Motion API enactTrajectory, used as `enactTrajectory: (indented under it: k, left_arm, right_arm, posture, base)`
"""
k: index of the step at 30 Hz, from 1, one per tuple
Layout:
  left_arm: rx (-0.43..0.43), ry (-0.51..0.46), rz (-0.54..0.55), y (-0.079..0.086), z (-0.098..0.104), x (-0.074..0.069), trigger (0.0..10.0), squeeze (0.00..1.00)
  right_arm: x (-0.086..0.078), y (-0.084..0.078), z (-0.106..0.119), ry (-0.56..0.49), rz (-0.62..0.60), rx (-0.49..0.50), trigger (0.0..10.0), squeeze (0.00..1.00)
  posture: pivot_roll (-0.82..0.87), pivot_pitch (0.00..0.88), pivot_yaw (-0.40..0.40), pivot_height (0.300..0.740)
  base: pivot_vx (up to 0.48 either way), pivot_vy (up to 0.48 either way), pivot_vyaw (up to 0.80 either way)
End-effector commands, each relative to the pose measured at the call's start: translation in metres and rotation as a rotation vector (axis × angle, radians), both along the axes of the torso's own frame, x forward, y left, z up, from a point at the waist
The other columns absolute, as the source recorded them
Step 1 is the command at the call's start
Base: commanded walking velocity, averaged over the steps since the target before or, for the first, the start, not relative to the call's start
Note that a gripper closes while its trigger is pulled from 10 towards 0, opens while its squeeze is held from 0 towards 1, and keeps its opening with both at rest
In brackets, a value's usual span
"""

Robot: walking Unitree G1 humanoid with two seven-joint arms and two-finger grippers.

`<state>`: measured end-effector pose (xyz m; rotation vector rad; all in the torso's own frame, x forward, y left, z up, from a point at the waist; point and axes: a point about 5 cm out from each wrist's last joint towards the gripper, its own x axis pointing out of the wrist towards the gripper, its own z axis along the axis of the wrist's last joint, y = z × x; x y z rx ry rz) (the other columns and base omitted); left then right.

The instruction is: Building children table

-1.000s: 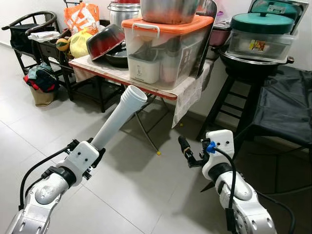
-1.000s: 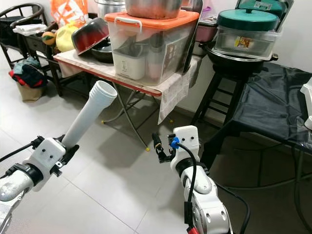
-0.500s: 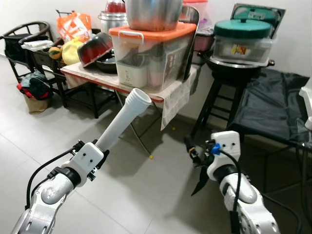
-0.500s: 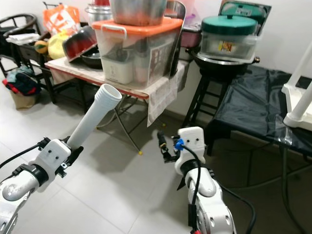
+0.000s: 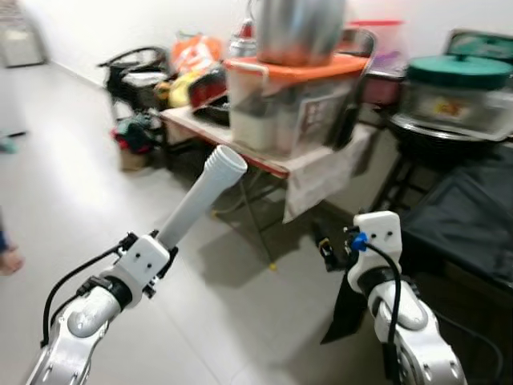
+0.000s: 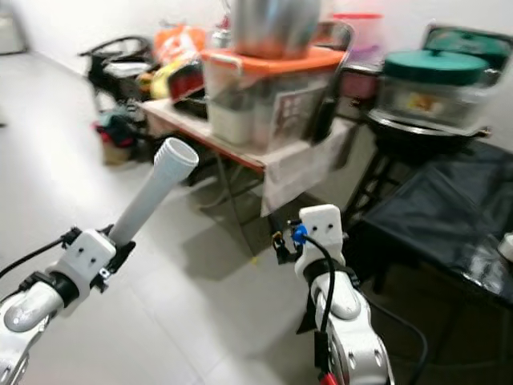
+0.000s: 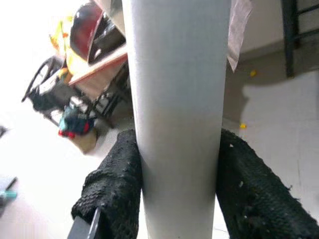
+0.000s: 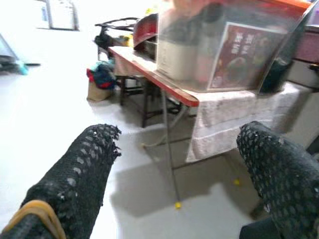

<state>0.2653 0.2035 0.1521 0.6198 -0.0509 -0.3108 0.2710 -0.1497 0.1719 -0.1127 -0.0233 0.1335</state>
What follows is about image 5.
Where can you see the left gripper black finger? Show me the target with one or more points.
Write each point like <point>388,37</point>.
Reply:
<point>168,261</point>
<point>128,241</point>

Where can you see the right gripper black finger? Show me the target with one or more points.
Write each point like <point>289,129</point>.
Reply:
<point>325,249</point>

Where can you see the white plastic table leg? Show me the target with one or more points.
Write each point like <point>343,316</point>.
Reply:
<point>200,192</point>

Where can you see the beige cloth-covered bench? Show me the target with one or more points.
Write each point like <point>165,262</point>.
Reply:
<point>321,172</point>

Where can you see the brown cardboard box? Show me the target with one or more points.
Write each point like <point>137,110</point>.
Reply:
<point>133,160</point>

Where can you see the black metal stand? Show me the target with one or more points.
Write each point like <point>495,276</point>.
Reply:
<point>393,184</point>

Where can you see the green and red bag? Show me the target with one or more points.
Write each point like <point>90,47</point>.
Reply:
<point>135,135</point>

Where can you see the black tablecloth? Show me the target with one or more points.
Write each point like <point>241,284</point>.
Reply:
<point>465,216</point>

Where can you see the black wok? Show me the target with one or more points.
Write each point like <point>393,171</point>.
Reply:
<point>441,143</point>

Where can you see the clear storage box orange lid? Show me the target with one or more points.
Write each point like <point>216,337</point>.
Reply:
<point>280,104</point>

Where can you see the yellow plastic bag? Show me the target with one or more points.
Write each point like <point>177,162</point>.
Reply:
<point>180,90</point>

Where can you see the black shiny bag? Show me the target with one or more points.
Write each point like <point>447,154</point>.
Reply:
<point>357,88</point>

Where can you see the black metal chair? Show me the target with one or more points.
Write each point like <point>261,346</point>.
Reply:
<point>128,76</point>

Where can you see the red and black pan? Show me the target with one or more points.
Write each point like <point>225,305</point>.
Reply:
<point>208,88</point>

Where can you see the clear plastic storage box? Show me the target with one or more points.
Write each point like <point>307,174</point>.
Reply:
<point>457,108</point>

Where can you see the orange plastic bag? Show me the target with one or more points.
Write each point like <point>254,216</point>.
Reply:
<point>196,50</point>

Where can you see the colourful printed carton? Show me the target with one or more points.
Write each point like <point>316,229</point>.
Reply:
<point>481,44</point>

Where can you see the white cabinet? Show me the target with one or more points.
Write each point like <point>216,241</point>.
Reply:
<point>20,46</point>

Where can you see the steel kettle red knob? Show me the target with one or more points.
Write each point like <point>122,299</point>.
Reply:
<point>243,40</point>

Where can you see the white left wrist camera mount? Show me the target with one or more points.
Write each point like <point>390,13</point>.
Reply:
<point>144,265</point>

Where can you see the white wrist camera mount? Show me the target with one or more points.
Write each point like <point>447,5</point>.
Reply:
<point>144,265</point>
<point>377,241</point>

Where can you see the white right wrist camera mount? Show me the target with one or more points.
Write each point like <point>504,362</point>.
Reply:
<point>377,241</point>

